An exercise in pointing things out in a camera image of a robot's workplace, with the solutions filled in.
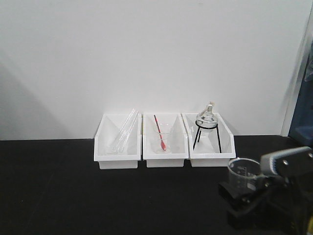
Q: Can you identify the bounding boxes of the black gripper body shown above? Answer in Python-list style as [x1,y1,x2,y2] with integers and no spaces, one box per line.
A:
[241,149,313,235]

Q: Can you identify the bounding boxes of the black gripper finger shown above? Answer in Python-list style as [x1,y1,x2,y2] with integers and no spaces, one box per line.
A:
[218,182,243,204]
[227,209,258,227]

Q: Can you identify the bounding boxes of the clear glass beaker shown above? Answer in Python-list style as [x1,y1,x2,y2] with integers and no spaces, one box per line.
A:
[228,158,261,194]

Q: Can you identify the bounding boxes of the blue cabinet at right edge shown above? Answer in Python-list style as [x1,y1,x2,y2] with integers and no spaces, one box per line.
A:
[289,44,313,147]

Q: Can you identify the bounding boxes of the small glass beaker in bin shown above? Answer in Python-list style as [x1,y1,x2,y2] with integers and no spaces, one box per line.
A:
[156,133,171,153]

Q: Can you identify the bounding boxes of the right white plastic bin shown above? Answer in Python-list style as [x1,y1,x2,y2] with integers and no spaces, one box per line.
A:
[181,113,236,167]

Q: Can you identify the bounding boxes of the white plastic bin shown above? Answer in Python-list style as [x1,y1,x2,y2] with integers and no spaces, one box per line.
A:
[94,113,142,169]
[142,113,189,168]
[181,113,236,167]

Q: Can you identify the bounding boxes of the middle white plastic bin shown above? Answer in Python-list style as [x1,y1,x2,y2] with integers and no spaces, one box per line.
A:
[142,113,189,168]

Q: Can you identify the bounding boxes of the glass alcohol lamp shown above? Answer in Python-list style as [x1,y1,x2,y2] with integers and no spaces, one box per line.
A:
[196,102,218,133]

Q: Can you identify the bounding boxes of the red black dropper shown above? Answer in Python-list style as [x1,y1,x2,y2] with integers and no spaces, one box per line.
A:
[154,115,166,151]

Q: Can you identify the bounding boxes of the glass tubes bundle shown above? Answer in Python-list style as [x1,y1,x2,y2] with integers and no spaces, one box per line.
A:
[107,109,138,154]

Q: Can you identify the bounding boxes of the left white plastic bin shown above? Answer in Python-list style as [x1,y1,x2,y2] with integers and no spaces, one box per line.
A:
[94,113,142,169]

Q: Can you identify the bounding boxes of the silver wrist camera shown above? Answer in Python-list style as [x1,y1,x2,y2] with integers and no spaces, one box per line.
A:
[260,146,313,177]

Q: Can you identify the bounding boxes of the black wire tripod stand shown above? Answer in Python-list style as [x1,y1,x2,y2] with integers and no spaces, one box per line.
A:
[193,121,222,153]

